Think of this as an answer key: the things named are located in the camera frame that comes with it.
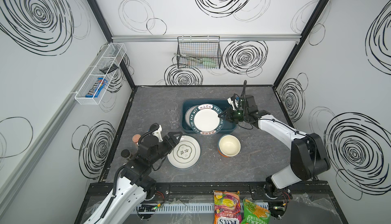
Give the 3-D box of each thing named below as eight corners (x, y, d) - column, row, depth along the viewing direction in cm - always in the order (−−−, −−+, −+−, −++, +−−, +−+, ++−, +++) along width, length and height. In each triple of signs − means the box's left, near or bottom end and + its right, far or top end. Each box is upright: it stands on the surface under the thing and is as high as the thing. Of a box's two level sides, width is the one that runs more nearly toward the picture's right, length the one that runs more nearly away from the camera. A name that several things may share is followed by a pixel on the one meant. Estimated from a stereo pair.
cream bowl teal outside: (218, 161, 85) (220, 154, 77) (216, 142, 93) (218, 134, 85) (238, 161, 85) (242, 154, 77) (235, 142, 93) (238, 134, 85)
